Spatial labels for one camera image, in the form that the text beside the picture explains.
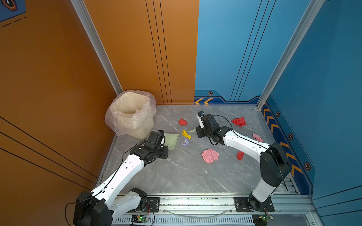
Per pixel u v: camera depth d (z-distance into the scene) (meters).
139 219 0.71
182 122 1.09
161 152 0.70
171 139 0.84
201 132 0.79
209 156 0.89
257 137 0.99
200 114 0.78
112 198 0.43
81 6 0.70
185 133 1.02
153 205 0.73
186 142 0.96
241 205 0.72
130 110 0.99
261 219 0.70
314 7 0.70
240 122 1.08
